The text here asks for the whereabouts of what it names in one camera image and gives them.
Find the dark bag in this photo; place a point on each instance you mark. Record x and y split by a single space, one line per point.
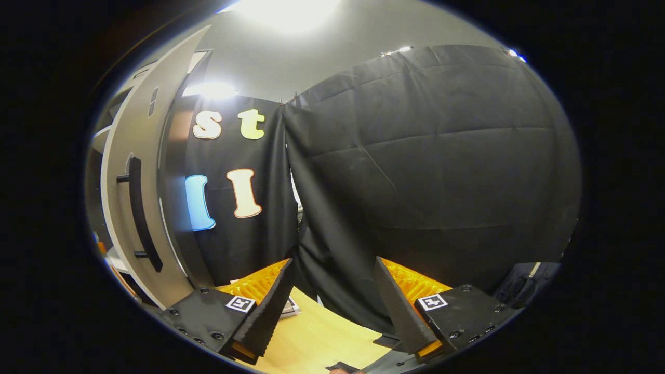
519 288

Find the white and grey cabinet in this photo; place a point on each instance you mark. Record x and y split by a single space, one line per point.
176 156

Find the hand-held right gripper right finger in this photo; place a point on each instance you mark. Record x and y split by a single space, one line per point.
400 311

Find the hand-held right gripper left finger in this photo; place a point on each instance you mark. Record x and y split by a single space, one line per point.
270 317

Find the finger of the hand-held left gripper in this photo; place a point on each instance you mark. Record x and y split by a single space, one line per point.
100 245

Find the white and orange book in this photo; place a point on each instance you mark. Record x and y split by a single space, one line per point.
291 307

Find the small ceiling light panel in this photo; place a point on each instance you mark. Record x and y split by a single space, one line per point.
517 55

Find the large ceiling light panel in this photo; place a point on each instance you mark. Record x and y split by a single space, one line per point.
286 13

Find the black backdrop cloth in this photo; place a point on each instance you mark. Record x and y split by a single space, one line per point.
234 239
441 171

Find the white cabinet door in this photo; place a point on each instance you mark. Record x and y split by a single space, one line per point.
135 130

